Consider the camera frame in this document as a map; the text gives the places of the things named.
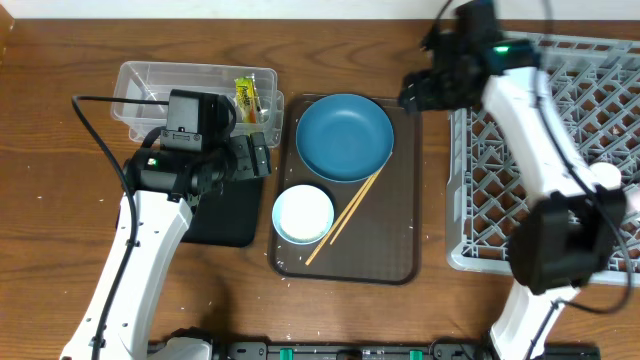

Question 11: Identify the yellow green snack wrapper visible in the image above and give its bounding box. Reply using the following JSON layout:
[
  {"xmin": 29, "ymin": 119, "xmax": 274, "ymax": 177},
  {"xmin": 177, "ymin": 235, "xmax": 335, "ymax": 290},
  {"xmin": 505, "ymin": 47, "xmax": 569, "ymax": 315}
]
[{"xmin": 235, "ymin": 74, "xmax": 263, "ymax": 124}]

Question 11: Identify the light blue rice bowl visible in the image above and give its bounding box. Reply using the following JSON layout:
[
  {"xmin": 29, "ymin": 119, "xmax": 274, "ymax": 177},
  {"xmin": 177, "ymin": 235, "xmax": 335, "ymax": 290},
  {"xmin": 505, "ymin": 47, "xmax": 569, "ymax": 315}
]
[{"xmin": 272, "ymin": 185, "xmax": 335, "ymax": 245}]

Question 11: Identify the dark blue plate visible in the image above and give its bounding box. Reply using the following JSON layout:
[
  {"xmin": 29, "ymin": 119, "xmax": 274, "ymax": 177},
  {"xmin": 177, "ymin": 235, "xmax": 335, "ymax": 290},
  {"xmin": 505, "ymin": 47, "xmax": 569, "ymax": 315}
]
[{"xmin": 296, "ymin": 94, "xmax": 395, "ymax": 183}]

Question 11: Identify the wooden chopstick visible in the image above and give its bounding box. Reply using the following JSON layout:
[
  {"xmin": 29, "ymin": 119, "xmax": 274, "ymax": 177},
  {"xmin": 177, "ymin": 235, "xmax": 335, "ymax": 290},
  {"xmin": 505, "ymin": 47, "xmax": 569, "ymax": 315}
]
[
  {"xmin": 330, "ymin": 170, "xmax": 381, "ymax": 245},
  {"xmin": 304, "ymin": 172, "xmax": 379, "ymax": 267}
]

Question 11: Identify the white cup green inside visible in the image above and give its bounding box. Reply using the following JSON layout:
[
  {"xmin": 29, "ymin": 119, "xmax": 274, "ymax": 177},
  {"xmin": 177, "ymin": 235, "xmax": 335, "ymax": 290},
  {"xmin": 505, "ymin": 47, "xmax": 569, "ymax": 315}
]
[{"xmin": 590, "ymin": 162, "xmax": 622, "ymax": 190}]

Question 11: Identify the white cup pink inside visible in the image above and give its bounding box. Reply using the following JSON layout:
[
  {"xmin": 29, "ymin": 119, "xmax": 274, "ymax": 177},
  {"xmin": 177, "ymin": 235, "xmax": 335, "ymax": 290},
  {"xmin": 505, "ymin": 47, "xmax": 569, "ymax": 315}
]
[{"xmin": 625, "ymin": 185, "xmax": 640, "ymax": 213}]

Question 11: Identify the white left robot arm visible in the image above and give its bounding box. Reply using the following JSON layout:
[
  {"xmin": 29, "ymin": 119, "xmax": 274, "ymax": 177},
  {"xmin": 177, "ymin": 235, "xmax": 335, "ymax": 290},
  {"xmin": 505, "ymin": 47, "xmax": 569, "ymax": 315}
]
[{"xmin": 61, "ymin": 89, "xmax": 271, "ymax": 359}]

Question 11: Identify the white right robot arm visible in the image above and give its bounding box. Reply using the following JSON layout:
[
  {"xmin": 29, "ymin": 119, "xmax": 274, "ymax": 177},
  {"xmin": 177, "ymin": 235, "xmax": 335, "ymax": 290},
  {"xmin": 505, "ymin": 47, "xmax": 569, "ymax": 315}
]
[{"xmin": 398, "ymin": 1, "xmax": 628, "ymax": 359}]

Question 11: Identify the clear plastic waste bin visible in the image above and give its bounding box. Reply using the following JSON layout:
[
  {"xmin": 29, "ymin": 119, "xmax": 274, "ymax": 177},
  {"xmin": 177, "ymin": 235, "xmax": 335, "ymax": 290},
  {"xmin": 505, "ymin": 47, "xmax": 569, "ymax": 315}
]
[{"xmin": 111, "ymin": 61, "xmax": 284, "ymax": 148}]

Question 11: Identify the grey dishwasher rack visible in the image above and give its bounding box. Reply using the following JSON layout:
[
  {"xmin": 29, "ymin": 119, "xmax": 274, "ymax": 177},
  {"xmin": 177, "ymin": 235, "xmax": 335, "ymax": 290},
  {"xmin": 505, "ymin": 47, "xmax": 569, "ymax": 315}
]
[{"xmin": 446, "ymin": 31, "xmax": 639, "ymax": 275}]

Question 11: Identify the black plastic tray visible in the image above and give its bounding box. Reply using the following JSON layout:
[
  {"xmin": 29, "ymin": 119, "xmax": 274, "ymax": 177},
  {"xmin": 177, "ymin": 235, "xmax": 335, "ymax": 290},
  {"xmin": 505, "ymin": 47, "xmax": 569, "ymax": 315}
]
[{"xmin": 114, "ymin": 171, "xmax": 262, "ymax": 253}]

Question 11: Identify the brown serving tray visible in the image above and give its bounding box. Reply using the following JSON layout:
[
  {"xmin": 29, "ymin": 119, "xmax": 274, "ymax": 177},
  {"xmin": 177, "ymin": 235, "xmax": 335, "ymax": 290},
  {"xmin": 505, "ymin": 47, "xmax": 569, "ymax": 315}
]
[{"xmin": 268, "ymin": 98, "xmax": 422, "ymax": 285}]

